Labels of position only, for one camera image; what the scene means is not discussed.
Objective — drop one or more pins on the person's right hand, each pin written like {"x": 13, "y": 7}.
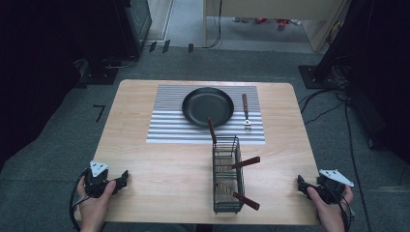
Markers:
{"x": 328, "y": 212}

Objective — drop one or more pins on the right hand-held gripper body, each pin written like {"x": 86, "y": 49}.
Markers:
{"x": 332, "y": 188}

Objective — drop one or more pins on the black stand base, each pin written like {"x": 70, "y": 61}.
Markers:
{"x": 317, "y": 79}
{"x": 100, "y": 75}

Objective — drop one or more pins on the dark curtain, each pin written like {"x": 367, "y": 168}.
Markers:
{"x": 380, "y": 64}

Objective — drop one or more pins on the grey striped table mat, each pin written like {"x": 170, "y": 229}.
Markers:
{"x": 167, "y": 129}

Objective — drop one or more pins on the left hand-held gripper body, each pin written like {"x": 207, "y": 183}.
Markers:
{"x": 96, "y": 183}

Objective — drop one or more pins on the person's left hand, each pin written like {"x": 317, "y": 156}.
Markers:
{"x": 93, "y": 206}

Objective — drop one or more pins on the red shoes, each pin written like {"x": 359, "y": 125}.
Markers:
{"x": 282, "y": 22}

